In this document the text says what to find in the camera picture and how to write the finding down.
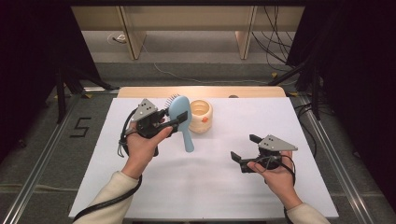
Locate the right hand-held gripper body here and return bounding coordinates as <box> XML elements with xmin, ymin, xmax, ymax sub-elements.
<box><xmin>248</xmin><ymin>133</ymin><xmax>299</xmax><ymax>171</ymax></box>

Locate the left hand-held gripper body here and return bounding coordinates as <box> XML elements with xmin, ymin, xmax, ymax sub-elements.
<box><xmin>130</xmin><ymin>98</ymin><xmax>167</xmax><ymax>157</ymax></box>

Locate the light blue hairbrush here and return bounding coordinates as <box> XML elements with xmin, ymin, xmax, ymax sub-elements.
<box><xmin>163</xmin><ymin>93</ymin><xmax>195</xmax><ymax>153</ymax></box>

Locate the cream ribbed ceramic cup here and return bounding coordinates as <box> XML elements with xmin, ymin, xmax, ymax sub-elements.
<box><xmin>188</xmin><ymin>99</ymin><xmax>214</xmax><ymax>134</ymax></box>

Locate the person's right hand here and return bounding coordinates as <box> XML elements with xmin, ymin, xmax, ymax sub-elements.
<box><xmin>247</xmin><ymin>151</ymin><xmax>303</xmax><ymax>210</ymax></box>

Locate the person's left hand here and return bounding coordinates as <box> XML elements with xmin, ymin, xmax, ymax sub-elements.
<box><xmin>120</xmin><ymin>119</ymin><xmax>174</xmax><ymax>180</ymax></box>

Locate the white board table cover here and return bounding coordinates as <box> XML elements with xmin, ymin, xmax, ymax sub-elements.
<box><xmin>68</xmin><ymin>97</ymin><xmax>340</xmax><ymax>218</ymax></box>

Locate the black metal stand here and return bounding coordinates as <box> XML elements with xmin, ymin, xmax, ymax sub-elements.
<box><xmin>267</xmin><ymin>59</ymin><xmax>322</xmax><ymax>121</ymax></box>
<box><xmin>55</xmin><ymin>64</ymin><xmax>120</xmax><ymax>125</ymax></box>

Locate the round floor socket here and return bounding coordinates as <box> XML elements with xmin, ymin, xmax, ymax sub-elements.
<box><xmin>106</xmin><ymin>32</ymin><xmax>128</xmax><ymax>45</ymax></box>

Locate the beige wooden desk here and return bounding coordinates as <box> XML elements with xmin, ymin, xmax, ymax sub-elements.
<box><xmin>71</xmin><ymin>6</ymin><xmax>305</xmax><ymax>61</ymax></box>

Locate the black curtain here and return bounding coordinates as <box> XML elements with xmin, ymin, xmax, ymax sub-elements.
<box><xmin>0</xmin><ymin>0</ymin><xmax>101</xmax><ymax>160</ymax></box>
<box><xmin>286</xmin><ymin>0</ymin><xmax>396</xmax><ymax>204</ymax></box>

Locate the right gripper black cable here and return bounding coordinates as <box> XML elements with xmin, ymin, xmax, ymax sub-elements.
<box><xmin>255</xmin><ymin>154</ymin><xmax>297</xmax><ymax>188</ymax></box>

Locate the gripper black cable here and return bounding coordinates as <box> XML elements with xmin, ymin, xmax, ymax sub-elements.
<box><xmin>72</xmin><ymin>106</ymin><xmax>144</xmax><ymax>224</ymax></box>
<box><xmin>255</xmin><ymin>154</ymin><xmax>297</xmax><ymax>188</ymax></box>

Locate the thin white floor cable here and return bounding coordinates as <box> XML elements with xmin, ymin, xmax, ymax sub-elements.
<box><xmin>141</xmin><ymin>43</ymin><xmax>300</xmax><ymax>87</ymax></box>

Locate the aluminium floor rail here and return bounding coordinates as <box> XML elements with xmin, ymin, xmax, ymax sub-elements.
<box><xmin>0</xmin><ymin>92</ymin><xmax>82</xmax><ymax>224</ymax></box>
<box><xmin>298</xmin><ymin>94</ymin><xmax>375</xmax><ymax>224</ymax></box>

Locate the bundle of black cables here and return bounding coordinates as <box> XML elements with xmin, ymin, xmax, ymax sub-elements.
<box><xmin>251</xmin><ymin>6</ymin><xmax>307</xmax><ymax>73</ymax></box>

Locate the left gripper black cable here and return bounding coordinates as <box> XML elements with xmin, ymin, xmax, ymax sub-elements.
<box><xmin>72</xmin><ymin>106</ymin><xmax>144</xmax><ymax>224</ymax></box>

